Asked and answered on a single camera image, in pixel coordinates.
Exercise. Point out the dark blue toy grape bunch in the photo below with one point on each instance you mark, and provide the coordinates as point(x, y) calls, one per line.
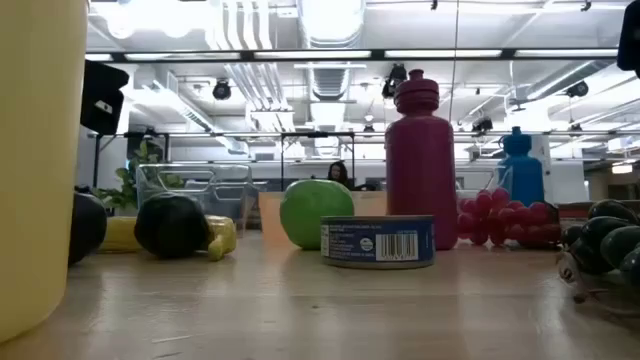
point(605, 235)

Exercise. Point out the magenta squeeze bottle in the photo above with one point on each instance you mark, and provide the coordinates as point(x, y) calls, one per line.
point(421, 160)

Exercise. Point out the black ceiling spotlight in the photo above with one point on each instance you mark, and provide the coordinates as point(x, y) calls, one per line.
point(221, 90)
point(482, 124)
point(577, 89)
point(395, 80)

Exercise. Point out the tin can blue label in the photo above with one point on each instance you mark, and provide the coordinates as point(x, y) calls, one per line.
point(350, 245)

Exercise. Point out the yellow squeeze bottle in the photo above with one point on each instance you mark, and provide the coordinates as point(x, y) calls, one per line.
point(35, 175)

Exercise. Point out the green toy apple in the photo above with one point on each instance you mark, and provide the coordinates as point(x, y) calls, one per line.
point(316, 215)

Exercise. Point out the black overhead light beam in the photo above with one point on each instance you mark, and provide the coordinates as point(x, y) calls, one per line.
point(507, 53)

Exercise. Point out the green potted plant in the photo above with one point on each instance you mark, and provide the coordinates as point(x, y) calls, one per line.
point(125, 192)

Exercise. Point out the person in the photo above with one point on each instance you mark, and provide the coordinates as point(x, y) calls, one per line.
point(340, 172)

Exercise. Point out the dark brown round fruit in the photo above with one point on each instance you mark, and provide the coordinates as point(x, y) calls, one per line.
point(90, 227)
point(172, 225)

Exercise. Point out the orange plastic bin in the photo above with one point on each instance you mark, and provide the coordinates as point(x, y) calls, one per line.
point(270, 220)

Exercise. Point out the yellow toy banana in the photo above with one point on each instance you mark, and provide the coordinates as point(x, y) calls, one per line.
point(222, 235)

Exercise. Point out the red toy grape bunch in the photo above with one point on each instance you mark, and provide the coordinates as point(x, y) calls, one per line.
point(500, 220)

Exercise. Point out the blue squeeze bottle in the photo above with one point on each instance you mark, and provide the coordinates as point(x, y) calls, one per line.
point(522, 175)

